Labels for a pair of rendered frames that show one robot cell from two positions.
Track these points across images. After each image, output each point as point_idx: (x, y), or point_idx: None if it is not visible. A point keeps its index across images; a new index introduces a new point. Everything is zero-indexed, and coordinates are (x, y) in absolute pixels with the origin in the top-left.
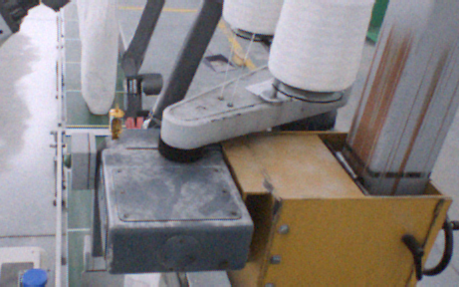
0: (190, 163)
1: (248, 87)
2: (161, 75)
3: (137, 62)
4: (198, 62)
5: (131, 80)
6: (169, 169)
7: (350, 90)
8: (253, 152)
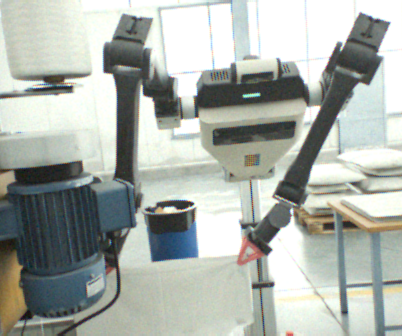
0: None
1: (29, 132)
2: (279, 203)
3: (280, 184)
4: (116, 134)
5: (275, 203)
6: None
7: None
8: None
